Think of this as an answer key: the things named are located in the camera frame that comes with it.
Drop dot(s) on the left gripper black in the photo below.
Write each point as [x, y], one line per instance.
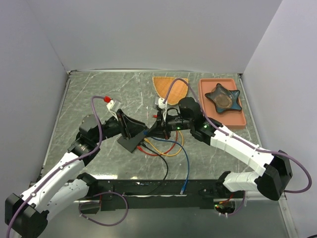
[128, 127]

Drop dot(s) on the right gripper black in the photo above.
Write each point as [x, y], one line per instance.
[158, 130]

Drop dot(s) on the black network switch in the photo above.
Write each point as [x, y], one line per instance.
[131, 144]

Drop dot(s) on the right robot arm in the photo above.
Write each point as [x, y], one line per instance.
[270, 173]

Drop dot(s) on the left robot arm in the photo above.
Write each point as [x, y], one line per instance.
[29, 213]

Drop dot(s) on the orange woven basket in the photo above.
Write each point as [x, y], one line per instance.
[178, 91]

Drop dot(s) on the blue star-shaped dish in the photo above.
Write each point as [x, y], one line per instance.
[224, 99]

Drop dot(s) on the pink rectangular tray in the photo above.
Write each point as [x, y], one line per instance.
[231, 119]

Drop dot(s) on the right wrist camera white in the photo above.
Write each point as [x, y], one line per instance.
[160, 105]

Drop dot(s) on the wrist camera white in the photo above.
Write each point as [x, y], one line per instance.
[160, 105]
[113, 105]

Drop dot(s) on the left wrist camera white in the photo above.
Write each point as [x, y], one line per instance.
[113, 105]

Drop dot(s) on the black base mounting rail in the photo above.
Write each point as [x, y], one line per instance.
[112, 194]

